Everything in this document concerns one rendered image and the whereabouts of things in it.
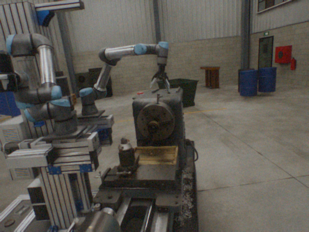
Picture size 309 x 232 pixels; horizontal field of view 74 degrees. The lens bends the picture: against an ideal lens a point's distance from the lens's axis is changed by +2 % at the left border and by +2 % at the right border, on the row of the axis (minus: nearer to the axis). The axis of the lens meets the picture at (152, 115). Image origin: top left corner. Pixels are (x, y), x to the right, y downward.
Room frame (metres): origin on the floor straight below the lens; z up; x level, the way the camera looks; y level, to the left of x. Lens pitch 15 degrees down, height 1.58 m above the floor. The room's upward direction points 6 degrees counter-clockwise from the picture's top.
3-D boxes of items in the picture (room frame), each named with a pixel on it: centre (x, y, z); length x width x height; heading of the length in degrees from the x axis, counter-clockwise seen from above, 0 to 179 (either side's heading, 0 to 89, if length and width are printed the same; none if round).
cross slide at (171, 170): (1.06, 0.12, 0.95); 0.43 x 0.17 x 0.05; 79
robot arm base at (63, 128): (1.37, 0.62, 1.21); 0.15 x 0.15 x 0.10
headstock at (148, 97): (2.06, -0.08, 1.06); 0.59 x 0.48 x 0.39; 169
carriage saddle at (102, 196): (1.01, 0.11, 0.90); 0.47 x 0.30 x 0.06; 79
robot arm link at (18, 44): (1.32, 0.74, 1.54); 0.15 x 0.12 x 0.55; 107
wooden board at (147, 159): (1.39, 0.03, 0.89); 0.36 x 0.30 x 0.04; 79
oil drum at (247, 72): (7.39, -3.58, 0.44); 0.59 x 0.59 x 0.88
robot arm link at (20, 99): (1.08, 0.65, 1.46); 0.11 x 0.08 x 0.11; 107
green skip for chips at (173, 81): (6.84, -0.89, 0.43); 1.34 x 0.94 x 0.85; 16
